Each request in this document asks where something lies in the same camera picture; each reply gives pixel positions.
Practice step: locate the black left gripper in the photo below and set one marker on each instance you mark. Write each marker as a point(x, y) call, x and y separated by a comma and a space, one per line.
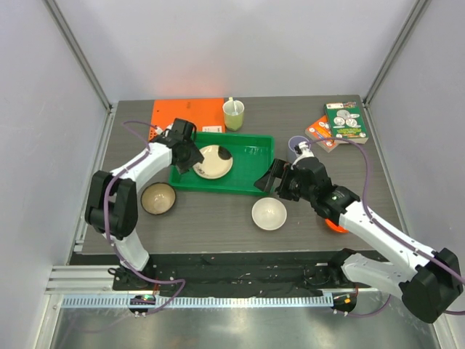
point(195, 158)

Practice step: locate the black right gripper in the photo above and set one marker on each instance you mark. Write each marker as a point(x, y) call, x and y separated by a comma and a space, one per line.
point(282, 182)

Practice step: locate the cream plate with black mark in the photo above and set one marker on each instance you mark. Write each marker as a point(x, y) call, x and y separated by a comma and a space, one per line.
point(217, 162)

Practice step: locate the white bowl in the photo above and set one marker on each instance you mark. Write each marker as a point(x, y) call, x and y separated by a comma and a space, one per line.
point(269, 214)

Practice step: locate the dark brown bowl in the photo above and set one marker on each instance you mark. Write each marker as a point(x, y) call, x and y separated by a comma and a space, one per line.
point(158, 198)

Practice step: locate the orange bowl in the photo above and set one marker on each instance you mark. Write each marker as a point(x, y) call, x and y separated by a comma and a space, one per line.
point(334, 227)

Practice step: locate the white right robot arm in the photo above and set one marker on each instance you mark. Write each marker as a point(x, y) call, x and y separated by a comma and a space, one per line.
point(425, 280)

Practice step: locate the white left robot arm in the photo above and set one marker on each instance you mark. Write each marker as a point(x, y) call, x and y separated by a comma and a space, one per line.
point(112, 202)

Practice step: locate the green plastic bin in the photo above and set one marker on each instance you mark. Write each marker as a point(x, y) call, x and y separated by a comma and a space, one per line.
point(252, 156)

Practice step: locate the orange notebook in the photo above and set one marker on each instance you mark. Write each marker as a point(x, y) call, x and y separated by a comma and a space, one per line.
point(205, 113)

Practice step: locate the lavender cup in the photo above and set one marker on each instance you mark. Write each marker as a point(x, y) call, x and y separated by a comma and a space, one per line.
point(294, 141)

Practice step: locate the white spoon in mug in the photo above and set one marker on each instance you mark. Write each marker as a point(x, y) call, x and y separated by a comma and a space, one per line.
point(234, 106)

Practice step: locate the olive green mug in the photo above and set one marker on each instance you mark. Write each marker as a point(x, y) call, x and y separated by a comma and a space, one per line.
point(233, 122)

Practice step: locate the orange small book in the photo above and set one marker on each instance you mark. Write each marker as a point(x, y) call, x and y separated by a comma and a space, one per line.
point(320, 130)

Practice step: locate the green coin book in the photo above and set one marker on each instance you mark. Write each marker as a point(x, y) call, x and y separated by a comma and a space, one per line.
point(346, 122)

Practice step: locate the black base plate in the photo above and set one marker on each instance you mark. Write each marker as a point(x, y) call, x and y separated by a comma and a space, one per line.
point(247, 274)

